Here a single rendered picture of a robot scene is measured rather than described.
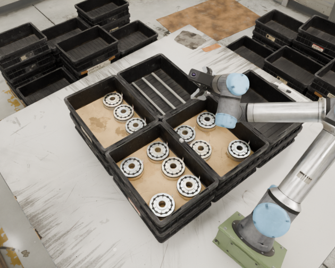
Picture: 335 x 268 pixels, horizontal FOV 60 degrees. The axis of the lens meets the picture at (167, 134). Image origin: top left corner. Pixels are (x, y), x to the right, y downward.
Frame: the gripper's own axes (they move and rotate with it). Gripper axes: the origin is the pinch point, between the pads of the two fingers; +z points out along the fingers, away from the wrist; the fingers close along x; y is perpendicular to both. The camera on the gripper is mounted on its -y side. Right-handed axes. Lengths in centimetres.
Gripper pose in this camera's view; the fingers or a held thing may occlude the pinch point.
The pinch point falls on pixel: (195, 82)
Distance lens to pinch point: 134.1
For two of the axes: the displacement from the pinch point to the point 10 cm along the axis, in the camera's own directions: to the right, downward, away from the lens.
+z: -2.9, -1.6, 9.4
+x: 3.7, -9.3, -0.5
